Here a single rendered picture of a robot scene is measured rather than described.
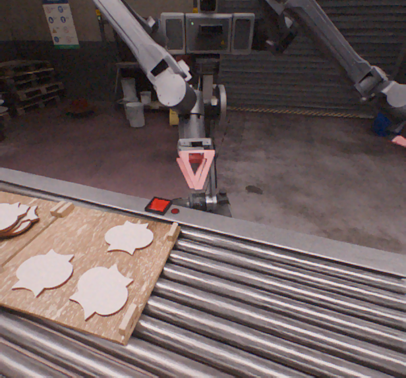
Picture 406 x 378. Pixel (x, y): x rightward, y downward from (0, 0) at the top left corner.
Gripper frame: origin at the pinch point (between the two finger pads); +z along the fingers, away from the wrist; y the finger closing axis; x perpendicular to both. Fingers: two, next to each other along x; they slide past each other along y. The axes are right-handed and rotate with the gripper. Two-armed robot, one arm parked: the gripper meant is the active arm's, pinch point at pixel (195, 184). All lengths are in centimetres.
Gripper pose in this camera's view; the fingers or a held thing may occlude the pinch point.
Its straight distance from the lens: 51.4
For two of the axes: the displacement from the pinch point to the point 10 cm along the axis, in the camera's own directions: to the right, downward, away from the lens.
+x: 9.9, -0.6, 1.3
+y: 1.3, -0.1, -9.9
